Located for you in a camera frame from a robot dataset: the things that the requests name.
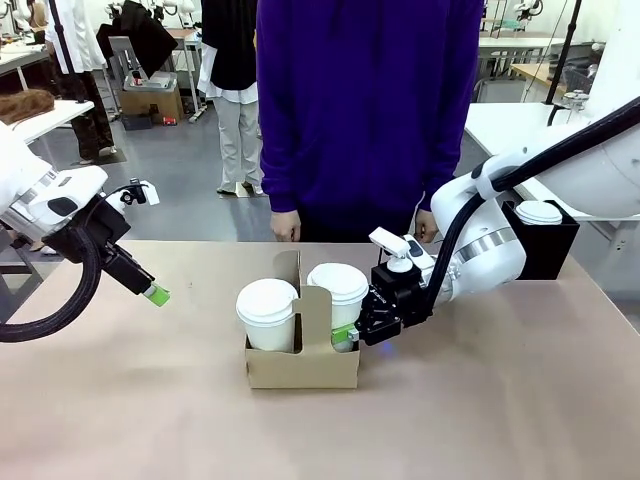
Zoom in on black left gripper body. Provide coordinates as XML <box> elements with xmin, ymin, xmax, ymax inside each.
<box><xmin>43</xmin><ymin>199</ymin><xmax>156</xmax><ymax>296</ymax></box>

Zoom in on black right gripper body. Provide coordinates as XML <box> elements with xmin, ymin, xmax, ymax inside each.
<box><xmin>357</xmin><ymin>263</ymin><xmax>434</xmax><ymax>347</ymax></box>

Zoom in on white paper cup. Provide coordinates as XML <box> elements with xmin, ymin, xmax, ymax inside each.
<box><xmin>327</xmin><ymin>292</ymin><xmax>366</xmax><ymax>354</ymax></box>
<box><xmin>240</xmin><ymin>312</ymin><xmax>297</xmax><ymax>353</ymax></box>

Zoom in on white plastic cup lid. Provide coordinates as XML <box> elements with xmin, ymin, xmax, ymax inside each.
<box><xmin>305</xmin><ymin>263</ymin><xmax>370</xmax><ymax>305</ymax></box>
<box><xmin>235</xmin><ymin>278</ymin><xmax>301</xmax><ymax>325</ymax></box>

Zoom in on brown cardboard cup carrier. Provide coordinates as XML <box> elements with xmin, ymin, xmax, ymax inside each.
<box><xmin>243</xmin><ymin>249</ymin><xmax>362</xmax><ymax>390</ymax></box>

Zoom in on person's left hand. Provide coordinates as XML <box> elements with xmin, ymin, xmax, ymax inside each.
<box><xmin>414</xmin><ymin>208</ymin><xmax>440</xmax><ymax>244</ymax></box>

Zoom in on person's right hand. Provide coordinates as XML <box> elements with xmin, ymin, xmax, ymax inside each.
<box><xmin>269</xmin><ymin>209</ymin><xmax>303</xmax><ymax>244</ymax></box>

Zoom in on white side table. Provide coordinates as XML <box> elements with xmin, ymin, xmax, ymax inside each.
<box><xmin>0</xmin><ymin>99</ymin><xmax>96</xmax><ymax>147</ymax></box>

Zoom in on brown cardboard box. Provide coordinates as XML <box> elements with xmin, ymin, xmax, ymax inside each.
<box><xmin>119</xmin><ymin>74</ymin><xmax>185</xmax><ymax>126</ymax></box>

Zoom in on brown furry object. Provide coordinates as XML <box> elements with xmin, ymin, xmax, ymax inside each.
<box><xmin>0</xmin><ymin>89</ymin><xmax>55</xmax><ymax>124</ymax></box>

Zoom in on grey plastic tray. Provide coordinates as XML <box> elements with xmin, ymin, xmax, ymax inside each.
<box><xmin>122</xmin><ymin>69</ymin><xmax>179</xmax><ymax>93</ymax></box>

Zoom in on black lid holder box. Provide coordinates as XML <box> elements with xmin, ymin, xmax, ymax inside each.
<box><xmin>501</xmin><ymin>199</ymin><xmax>581</xmax><ymax>282</ymax></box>

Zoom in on stack of white lids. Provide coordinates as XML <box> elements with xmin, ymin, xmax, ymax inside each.
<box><xmin>514</xmin><ymin>200</ymin><xmax>564</xmax><ymax>226</ymax></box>

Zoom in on person in white coat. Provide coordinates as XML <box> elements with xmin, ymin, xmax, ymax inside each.
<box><xmin>44</xmin><ymin>0</ymin><xmax>117</xmax><ymax>166</ymax></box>

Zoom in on person in purple jacket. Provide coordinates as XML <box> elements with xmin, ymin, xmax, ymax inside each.
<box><xmin>254</xmin><ymin>0</ymin><xmax>487</xmax><ymax>245</ymax></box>

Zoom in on black hanging cloth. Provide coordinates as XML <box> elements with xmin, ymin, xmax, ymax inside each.
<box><xmin>95</xmin><ymin>0</ymin><xmax>179</xmax><ymax>79</ymax></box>

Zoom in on person in black top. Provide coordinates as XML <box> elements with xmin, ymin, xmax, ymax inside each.
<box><xmin>197</xmin><ymin>0</ymin><xmax>266</xmax><ymax>196</ymax></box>

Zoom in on wooden background table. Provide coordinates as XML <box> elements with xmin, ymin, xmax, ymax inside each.
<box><xmin>509</xmin><ymin>62</ymin><xmax>569</xmax><ymax>104</ymax></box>

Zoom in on black vertical pole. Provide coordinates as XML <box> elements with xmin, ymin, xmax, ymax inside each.
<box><xmin>547</xmin><ymin>0</ymin><xmax>584</xmax><ymax>107</ymax></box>

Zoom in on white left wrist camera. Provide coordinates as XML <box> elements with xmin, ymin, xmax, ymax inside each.
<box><xmin>102</xmin><ymin>178</ymin><xmax>161</xmax><ymax>210</ymax></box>

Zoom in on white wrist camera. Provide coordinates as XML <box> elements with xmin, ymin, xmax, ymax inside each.
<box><xmin>368</xmin><ymin>227</ymin><xmax>437</xmax><ymax>275</ymax></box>
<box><xmin>102</xmin><ymin>178</ymin><xmax>161</xmax><ymax>210</ymax></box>

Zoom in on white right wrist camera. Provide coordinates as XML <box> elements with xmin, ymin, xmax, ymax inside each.
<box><xmin>368</xmin><ymin>227</ymin><xmax>437</xmax><ymax>275</ymax></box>

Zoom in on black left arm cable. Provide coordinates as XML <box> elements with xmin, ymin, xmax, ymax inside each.
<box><xmin>0</xmin><ymin>197</ymin><xmax>109</xmax><ymax>344</ymax></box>

